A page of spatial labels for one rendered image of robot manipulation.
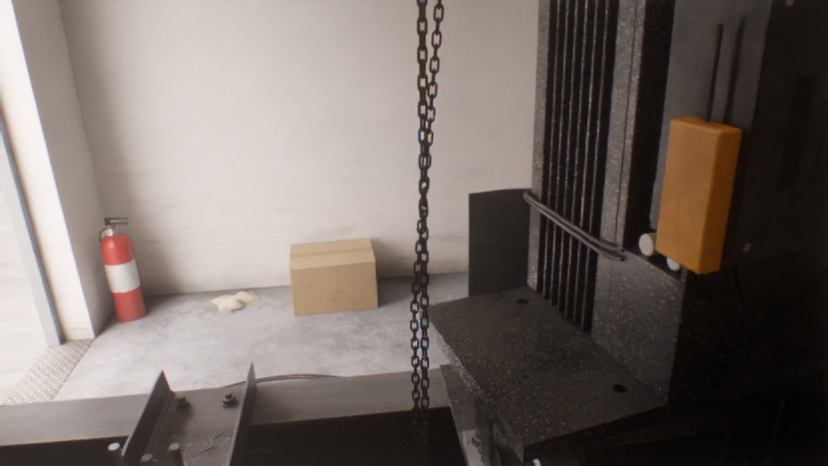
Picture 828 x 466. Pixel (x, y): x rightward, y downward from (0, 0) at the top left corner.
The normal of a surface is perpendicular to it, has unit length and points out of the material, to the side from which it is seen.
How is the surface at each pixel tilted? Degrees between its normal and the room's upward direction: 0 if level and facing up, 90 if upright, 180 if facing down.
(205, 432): 0
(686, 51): 90
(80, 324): 90
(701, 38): 90
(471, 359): 0
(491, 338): 0
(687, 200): 90
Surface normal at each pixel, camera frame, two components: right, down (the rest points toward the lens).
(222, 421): -0.03, -0.93
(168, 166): 0.11, 0.37
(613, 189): -0.94, 0.15
